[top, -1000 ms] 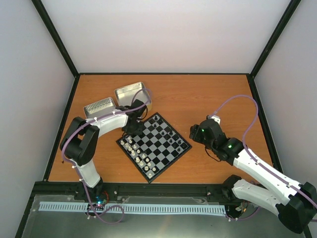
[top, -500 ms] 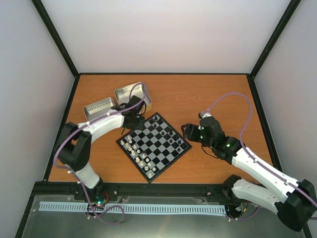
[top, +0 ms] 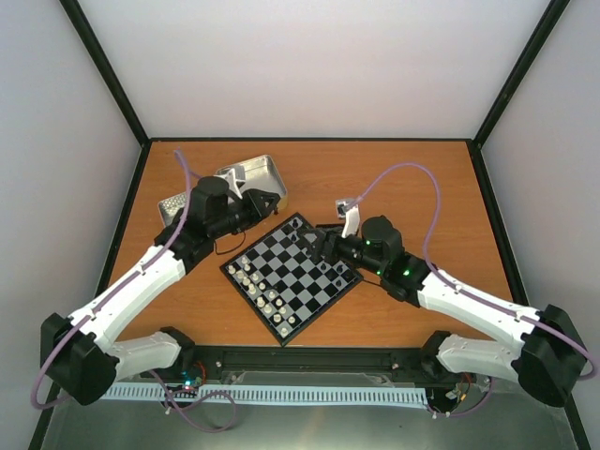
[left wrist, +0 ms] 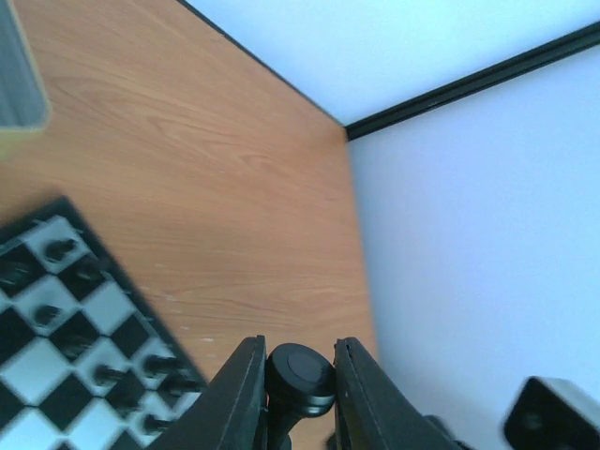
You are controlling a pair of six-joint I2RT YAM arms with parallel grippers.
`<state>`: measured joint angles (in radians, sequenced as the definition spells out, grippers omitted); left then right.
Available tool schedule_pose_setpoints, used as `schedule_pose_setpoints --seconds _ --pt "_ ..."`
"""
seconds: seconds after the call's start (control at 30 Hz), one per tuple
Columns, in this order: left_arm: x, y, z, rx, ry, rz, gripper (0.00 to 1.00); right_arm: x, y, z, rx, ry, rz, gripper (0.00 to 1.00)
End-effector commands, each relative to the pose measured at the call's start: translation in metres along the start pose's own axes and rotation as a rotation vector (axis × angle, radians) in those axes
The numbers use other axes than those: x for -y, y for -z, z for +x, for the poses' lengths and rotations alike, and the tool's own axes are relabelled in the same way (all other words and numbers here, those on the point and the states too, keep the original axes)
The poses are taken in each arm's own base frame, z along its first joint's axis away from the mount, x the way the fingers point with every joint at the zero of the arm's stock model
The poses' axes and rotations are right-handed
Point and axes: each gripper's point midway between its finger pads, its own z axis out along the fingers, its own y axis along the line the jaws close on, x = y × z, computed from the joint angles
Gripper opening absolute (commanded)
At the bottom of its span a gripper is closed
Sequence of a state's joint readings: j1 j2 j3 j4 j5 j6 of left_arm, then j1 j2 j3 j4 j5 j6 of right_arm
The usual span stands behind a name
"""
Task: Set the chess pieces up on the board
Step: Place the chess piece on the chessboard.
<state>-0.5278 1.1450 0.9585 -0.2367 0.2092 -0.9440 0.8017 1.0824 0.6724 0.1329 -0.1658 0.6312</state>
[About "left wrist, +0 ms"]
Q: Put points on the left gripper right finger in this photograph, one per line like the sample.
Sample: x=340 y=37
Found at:
x=370 y=411

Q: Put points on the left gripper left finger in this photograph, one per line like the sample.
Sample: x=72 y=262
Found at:
x=229 y=413

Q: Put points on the black queen chess piece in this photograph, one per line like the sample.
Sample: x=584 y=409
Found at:
x=300 y=383

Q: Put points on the black and silver chessboard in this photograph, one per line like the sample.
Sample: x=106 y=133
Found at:
x=48 y=396

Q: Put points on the gold metal tin base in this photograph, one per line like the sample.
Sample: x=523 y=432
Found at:
x=26 y=110

